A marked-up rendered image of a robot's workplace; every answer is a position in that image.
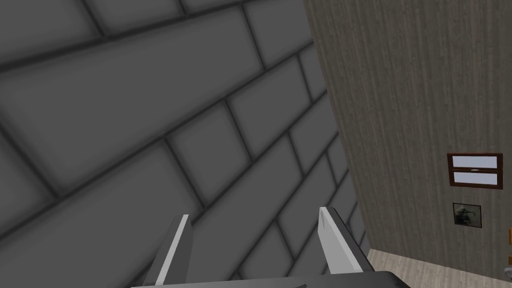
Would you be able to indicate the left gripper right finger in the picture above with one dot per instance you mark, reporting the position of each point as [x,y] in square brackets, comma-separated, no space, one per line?
[340,248]

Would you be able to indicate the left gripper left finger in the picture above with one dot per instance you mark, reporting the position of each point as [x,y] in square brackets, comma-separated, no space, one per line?
[172,256]

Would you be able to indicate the brown framed window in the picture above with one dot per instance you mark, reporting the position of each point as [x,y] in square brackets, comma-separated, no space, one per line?
[474,170]

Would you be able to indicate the dark framed wall picture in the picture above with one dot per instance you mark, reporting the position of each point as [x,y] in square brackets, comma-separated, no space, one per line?
[467,215]

